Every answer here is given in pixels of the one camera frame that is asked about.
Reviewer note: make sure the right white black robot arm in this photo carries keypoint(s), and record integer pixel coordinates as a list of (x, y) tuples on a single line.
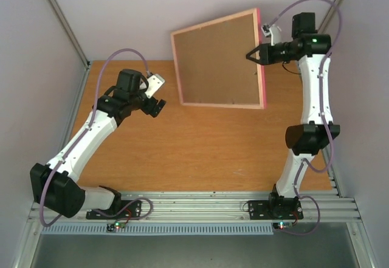
[(316, 130)]

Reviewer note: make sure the left aluminium corner post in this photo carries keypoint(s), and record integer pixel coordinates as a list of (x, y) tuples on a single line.
[(54, 4)]

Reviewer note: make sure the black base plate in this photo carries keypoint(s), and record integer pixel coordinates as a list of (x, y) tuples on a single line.
[(133, 208), (261, 210)]

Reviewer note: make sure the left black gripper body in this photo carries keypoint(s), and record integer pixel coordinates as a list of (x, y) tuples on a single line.
[(149, 109)]

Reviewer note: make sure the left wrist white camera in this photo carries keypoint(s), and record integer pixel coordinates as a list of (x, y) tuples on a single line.
[(155, 82)]

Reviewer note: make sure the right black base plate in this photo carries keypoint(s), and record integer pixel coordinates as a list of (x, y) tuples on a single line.
[(261, 210)]

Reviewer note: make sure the left small circuit board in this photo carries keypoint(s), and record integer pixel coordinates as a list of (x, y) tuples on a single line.
[(117, 226)]

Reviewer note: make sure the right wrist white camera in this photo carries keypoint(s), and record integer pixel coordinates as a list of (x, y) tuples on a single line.
[(273, 32)]

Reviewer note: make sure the right small circuit board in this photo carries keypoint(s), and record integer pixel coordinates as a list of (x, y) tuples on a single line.
[(282, 225)]

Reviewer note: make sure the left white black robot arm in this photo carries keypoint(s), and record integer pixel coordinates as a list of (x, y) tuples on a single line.
[(54, 184)]

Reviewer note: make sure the grey slotted cable duct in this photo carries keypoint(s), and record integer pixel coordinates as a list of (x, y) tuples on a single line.
[(160, 229)]

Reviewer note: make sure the brown cardboard backing board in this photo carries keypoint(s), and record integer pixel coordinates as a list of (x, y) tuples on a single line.
[(211, 65)]

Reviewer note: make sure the aluminium front rail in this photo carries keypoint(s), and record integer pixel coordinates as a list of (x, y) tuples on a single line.
[(230, 206)]

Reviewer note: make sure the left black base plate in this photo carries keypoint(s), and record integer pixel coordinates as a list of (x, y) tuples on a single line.
[(133, 208)]

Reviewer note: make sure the wrist white camera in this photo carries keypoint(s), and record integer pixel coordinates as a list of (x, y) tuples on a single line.
[(155, 82), (273, 32)]

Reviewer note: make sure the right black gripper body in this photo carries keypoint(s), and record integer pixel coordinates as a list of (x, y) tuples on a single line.
[(264, 54)]

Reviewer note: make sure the small circuit board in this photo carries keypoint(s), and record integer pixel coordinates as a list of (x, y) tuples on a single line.
[(282, 225), (117, 226)]

